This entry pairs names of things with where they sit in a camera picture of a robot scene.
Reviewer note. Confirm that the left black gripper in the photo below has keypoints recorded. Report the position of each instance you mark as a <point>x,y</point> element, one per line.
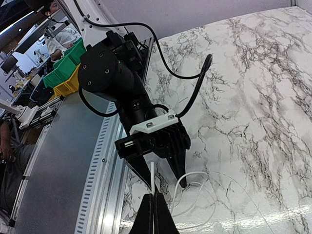
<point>170,143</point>

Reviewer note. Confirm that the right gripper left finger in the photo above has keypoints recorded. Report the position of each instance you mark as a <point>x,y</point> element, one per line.
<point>144,221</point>

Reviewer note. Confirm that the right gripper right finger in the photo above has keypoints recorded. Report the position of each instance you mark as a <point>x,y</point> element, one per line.
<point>163,221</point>

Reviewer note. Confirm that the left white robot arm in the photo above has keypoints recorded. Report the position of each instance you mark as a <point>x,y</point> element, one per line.
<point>112,68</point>

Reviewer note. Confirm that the yellow background bin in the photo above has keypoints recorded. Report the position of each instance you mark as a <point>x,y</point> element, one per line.
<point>68,87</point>

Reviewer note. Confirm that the green storage bin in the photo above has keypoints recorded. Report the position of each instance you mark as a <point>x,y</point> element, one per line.
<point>64,68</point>

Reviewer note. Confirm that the seated person at left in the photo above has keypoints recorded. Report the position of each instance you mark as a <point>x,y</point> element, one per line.
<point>12,170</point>

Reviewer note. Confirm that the person in white shirt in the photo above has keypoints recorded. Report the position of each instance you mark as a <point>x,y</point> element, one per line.
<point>66,37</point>

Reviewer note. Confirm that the aluminium front rail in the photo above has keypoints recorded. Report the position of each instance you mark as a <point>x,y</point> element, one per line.
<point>74,182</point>

